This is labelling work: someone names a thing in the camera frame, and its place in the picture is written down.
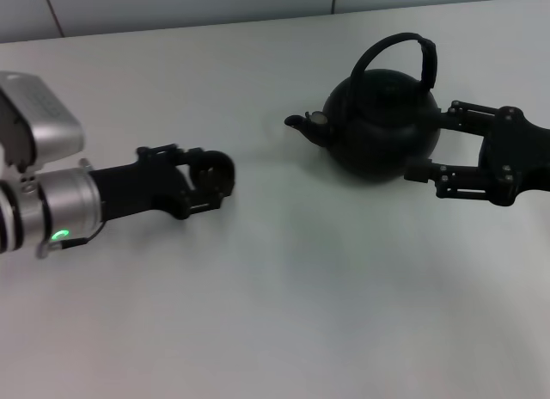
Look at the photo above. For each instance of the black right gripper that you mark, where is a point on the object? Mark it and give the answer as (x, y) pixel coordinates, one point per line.
(520, 158)

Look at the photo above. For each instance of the small black teacup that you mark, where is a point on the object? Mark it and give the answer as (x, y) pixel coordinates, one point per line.
(211, 173)

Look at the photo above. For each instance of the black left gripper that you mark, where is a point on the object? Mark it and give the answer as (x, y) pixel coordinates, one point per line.
(133, 188)

